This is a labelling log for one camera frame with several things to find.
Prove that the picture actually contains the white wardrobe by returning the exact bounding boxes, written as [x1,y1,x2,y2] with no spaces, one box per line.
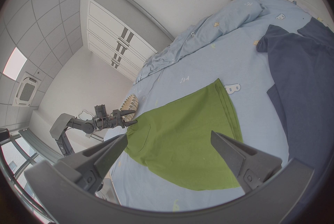
[87,0,174,82]

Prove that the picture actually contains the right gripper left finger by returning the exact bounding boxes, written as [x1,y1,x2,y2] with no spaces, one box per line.
[55,134,129,196]

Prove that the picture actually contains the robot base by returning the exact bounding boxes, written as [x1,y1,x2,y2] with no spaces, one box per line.
[95,179,117,203]

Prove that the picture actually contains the window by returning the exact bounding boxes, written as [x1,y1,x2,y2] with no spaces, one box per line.
[0,137,56,221]

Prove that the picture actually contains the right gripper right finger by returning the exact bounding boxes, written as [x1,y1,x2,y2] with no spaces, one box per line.
[210,130,283,196]

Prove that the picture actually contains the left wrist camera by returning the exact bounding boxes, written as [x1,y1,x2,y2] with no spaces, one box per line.
[94,105,108,119]

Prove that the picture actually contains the ceiling air conditioner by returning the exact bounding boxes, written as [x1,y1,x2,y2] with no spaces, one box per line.
[13,72,42,107]

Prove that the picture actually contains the square ceiling light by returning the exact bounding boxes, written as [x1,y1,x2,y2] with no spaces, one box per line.
[3,47,27,80]

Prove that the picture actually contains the bed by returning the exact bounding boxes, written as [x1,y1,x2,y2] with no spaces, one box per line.
[103,0,334,213]

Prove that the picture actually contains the round woven basket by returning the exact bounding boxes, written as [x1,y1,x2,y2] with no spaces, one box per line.
[120,94,139,114]

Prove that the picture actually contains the dark blue garment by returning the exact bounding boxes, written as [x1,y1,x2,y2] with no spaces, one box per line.
[256,17,334,174]

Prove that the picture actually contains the pale blue quilt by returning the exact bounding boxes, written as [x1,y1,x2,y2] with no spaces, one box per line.
[133,0,269,85]

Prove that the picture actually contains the green shorts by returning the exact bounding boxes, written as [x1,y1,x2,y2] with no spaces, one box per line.
[123,78,244,191]

